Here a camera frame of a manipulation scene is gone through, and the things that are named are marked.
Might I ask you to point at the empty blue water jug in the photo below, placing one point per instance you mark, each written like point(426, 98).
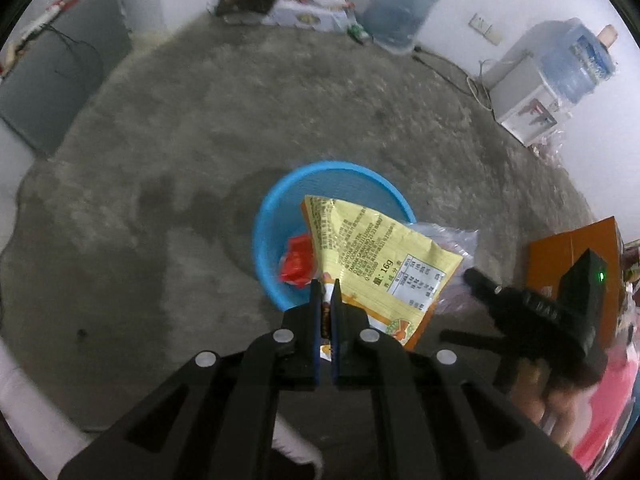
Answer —
point(394, 24)

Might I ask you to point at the dark grey cabinet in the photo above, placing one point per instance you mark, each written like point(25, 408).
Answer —
point(61, 70)

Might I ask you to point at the yellow snack bag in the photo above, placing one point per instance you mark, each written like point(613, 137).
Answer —
point(383, 266)

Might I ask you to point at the white wall socket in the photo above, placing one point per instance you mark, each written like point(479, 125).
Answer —
point(487, 30)

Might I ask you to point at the orange cardboard box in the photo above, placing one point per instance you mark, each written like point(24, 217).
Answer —
point(549, 258)

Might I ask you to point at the pink plastic bag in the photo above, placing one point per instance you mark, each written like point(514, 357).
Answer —
point(601, 407)

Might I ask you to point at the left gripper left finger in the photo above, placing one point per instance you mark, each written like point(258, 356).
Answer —
point(217, 416)

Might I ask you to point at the blue plastic trash basket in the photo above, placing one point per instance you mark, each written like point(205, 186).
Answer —
point(280, 216)

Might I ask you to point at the red wrapper in basket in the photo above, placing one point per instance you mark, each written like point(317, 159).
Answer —
point(297, 266)

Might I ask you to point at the white water dispenser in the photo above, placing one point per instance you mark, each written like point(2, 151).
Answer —
point(525, 105)

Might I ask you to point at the person's right hand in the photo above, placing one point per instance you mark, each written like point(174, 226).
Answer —
point(558, 405)

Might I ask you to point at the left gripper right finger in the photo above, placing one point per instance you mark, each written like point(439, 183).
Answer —
point(435, 420)

